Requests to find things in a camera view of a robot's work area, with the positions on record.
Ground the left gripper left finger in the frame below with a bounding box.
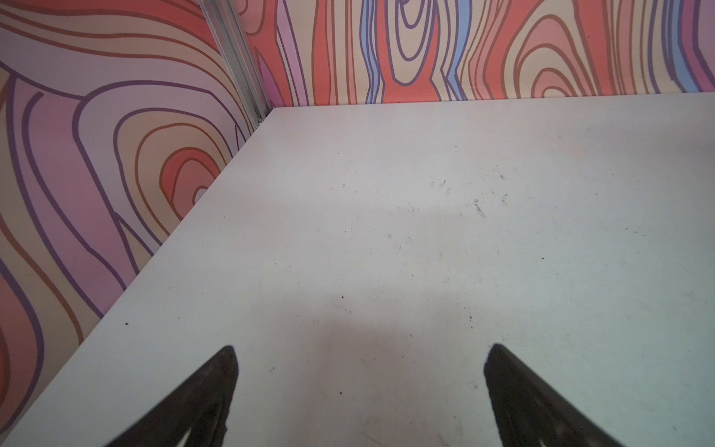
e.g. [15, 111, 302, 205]
[109, 346, 239, 446]

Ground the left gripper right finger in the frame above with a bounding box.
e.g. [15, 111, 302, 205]
[483, 344, 620, 446]

